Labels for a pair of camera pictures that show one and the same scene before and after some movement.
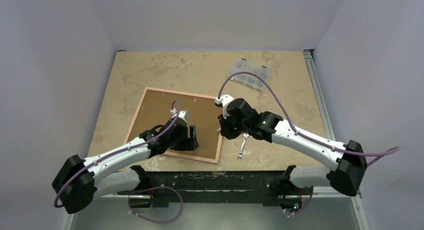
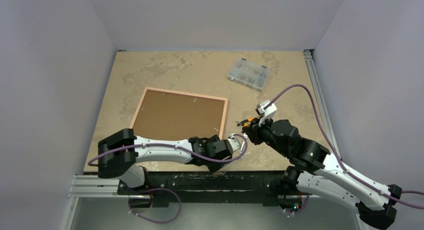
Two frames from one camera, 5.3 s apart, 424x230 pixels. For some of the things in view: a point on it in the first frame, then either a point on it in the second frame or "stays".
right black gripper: x=226 y=130 → x=251 y=132
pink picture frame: x=154 y=109 stays
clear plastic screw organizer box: x=241 y=65 stays
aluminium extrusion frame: x=326 y=192 stays
